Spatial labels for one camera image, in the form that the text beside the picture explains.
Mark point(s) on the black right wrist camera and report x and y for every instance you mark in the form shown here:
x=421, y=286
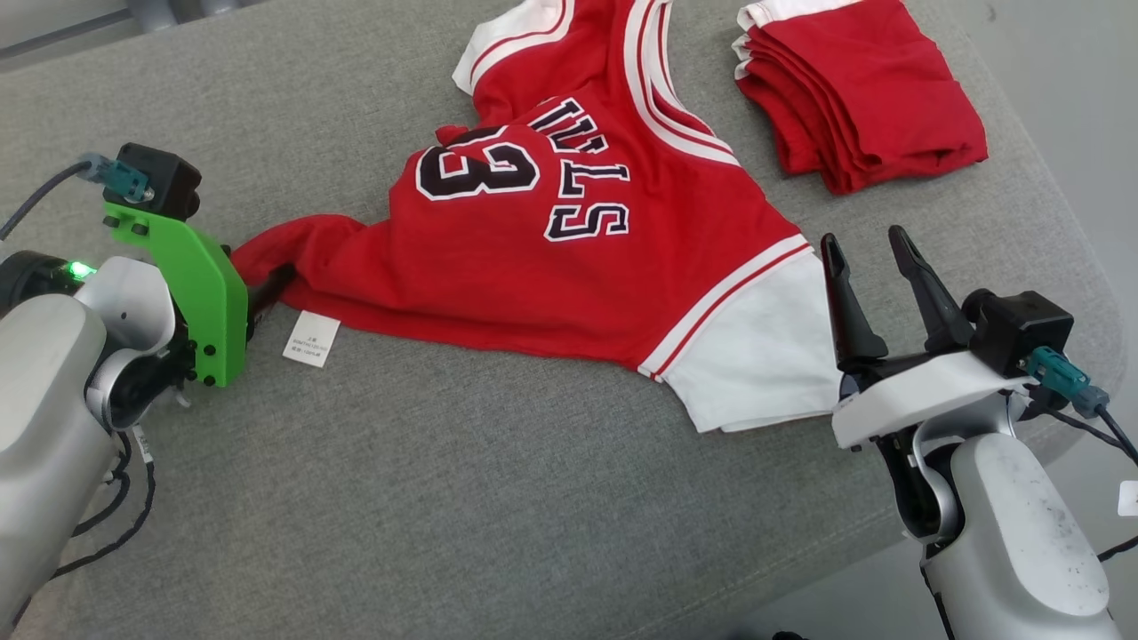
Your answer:
x=1022, y=329

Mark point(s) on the red white basketball jersey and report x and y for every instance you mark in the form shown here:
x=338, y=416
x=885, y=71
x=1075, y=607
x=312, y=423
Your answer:
x=533, y=267

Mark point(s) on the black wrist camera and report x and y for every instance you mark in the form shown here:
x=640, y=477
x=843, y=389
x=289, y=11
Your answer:
x=1022, y=329
x=160, y=178

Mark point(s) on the teal right camera connector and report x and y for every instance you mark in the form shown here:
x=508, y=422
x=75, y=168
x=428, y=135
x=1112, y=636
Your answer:
x=1062, y=378

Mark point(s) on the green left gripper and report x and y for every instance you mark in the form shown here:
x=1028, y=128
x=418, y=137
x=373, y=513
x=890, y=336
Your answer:
x=209, y=302

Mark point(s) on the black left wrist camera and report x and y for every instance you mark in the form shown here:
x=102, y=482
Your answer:
x=160, y=178

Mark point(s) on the grey fabric sofa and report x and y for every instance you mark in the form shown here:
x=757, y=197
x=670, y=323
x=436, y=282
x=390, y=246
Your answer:
x=444, y=498

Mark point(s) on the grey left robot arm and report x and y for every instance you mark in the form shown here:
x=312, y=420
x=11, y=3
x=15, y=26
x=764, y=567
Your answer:
x=44, y=400

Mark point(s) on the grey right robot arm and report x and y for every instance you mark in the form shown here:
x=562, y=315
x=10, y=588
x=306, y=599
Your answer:
x=1013, y=533

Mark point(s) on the red white basketball shorts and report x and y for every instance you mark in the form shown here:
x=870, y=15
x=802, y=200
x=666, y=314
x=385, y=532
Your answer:
x=871, y=89

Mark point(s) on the teal left camera connector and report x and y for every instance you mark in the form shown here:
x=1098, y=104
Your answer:
x=120, y=176

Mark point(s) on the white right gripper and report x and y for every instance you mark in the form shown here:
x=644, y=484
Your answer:
x=916, y=391

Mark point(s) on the teal camera connector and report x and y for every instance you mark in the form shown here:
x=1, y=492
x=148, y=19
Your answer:
x=1062, y=378
x=120, y=176

